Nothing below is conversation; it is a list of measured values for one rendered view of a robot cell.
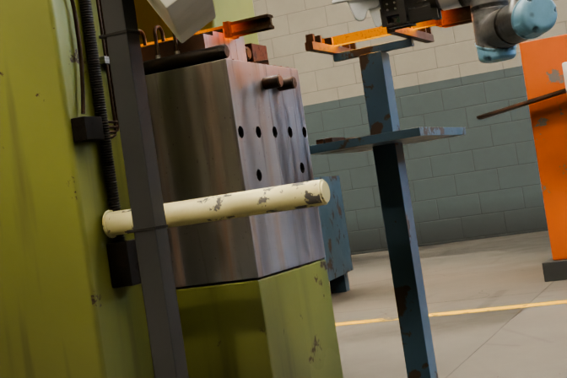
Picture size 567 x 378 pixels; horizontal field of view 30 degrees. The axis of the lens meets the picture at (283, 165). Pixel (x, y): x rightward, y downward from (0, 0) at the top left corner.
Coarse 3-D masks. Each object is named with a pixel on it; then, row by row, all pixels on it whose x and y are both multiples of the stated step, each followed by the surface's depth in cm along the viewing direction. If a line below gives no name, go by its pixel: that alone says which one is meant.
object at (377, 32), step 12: (444, 12) 257; (456, 12) 256; (468, 12) 255; (420, 24) 259; (432, 24) 258; (444, 24) 257; (456, 24) 256; (336, 36) 268; (348, 36) 266; (360, 36) 265; (372, 36) 264
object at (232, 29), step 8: (256, 16) 225; (264, 16) 224; (272, 16) 226; (224, 24) 227; (232, 24) 228; (240, 24) 227; (248, 24) 227; (256, 24) 226; (264, 24) 225; (272, 24) 225; (200, 32) 230; (224, 32) 227; (232, 32) 228; (240, 32) 227; (248, 32) 226; (256, 32) 228; (160, 40) 234
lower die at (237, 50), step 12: (192, 36) 219; (204, 36) 218; (216, 36) 223; (240, 36) 235; (144, 48) 223; (168, 48) 221; (180, 48) 220; (192, 48) 219; (240, 48) 234; (144, 60) 223; (240, 60) 233
